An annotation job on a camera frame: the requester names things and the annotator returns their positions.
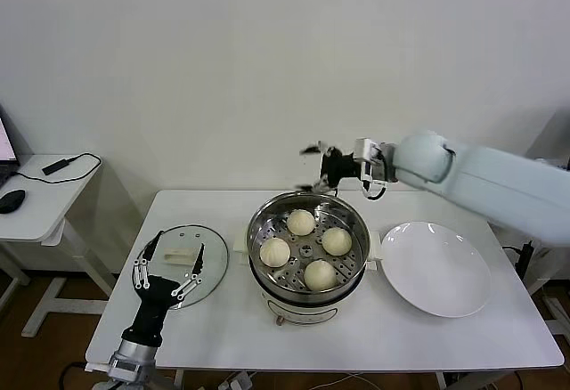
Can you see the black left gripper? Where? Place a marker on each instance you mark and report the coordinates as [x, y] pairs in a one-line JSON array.
[[153, 301]]

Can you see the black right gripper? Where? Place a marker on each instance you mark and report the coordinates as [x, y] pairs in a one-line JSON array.
[[338, 165]]

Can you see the round glass pot lid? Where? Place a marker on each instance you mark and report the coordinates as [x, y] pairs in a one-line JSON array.
[[214, 247]]

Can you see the white steamed baozi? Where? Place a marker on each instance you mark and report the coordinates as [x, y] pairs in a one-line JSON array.
[[320, 275], [337, 241], [274, 252], [299, 223]]

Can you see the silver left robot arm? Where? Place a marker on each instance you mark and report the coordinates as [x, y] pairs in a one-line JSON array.
[[131, 356]]

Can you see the perforated steel steamer basket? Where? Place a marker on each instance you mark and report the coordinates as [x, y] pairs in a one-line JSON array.
[[356, 234]]

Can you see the white table leg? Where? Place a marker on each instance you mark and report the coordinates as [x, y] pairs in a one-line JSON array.
[[178, 380], [441, 381]]

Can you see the white electric cooker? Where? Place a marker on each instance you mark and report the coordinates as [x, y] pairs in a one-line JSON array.
[[303, 311]]

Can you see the white power strip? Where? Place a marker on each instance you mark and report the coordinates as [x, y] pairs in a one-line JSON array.
[[240, 382]]

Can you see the white side table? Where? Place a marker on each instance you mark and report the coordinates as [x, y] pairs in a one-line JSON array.
[[35, 212]]

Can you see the black adapter box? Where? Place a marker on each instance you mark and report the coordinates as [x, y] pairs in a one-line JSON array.
[[55, 167]]

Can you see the white round plate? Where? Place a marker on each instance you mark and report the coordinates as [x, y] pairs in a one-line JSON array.
[[436, 265]]

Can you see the black computer mouse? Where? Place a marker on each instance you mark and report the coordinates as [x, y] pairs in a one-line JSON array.
[[11, 201]]

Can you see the open laptop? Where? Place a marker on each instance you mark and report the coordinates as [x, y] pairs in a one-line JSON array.
[[5, 140]]

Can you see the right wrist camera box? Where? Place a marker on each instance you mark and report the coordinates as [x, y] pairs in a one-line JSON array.
[[364, 149]]

